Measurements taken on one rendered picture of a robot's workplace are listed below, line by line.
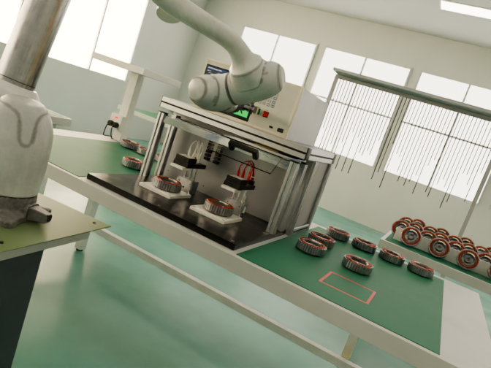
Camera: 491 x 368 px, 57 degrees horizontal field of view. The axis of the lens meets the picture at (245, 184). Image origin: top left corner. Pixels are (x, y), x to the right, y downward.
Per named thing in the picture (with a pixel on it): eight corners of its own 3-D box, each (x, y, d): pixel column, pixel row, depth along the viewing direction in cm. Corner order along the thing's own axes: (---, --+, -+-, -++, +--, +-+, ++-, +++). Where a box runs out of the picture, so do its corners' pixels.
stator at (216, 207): (222, 218, 159) (226, 209, 158) (196, 207, 163) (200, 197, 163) (236, 216, 169) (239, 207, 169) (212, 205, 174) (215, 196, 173)
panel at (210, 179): (288, 231, 181) (313, 161, 177) (161, 174, 207) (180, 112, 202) (288, 230, 182) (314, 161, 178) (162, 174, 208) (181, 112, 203)
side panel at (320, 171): (289, 236, 182) (316, 161, 177) (283, 233, 183) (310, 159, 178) (308, 229, 207) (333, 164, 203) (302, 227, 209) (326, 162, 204)
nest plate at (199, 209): (223, 224, 157) (224, 221, 157) (189, 208, 163) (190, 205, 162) (241, 221, 170) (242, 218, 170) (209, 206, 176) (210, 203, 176)
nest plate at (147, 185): (169, 198, 166) (170, 196, 166) (138, 185, 172) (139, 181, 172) (190, 198, 180) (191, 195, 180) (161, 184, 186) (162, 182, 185)
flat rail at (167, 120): (291, 171, 164) (294, 164, 164) (160, 120, 188) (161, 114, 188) (292, 171, 165) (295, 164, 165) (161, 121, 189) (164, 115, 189)
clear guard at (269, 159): (269, 174, 141) (276, 156, 140) (207, 149, 150) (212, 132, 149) (301, 175, 170) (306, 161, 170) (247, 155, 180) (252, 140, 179)
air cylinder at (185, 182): (188, 194, 185) (193, 181, 184) (174, 188, 188) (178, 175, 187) (195, 193, 190) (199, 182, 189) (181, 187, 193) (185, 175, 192)
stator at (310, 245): (316, 258, 162) (320, 249, 161) (290, 245, 167) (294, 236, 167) (328, 255, 171) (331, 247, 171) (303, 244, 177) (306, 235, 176)
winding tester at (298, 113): (284, 139, 169) (303, 86, 166) (191, 106, 185) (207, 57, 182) (313, 147, 204) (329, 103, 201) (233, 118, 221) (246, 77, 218)
